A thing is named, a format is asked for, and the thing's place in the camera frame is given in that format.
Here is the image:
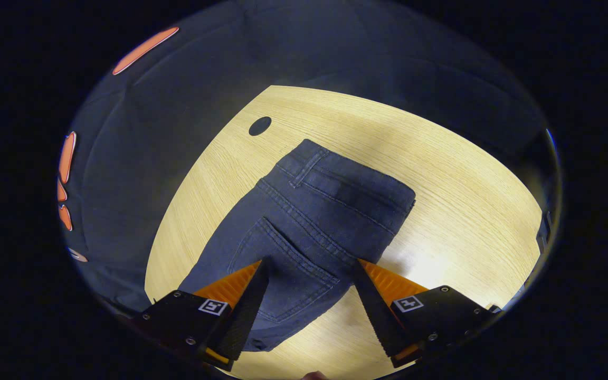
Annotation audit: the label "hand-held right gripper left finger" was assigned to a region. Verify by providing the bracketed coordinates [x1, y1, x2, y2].
[134, 258, 271, 372]

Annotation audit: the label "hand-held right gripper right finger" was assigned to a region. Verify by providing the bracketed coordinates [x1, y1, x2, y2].
[350, 259, 499, 369]

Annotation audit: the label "dark grey jeans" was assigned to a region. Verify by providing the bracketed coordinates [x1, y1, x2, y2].
[177, 139, 416, 353]

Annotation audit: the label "black backdrop cloth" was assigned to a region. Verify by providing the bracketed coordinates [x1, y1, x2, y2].
[57, 0, 561, 317]

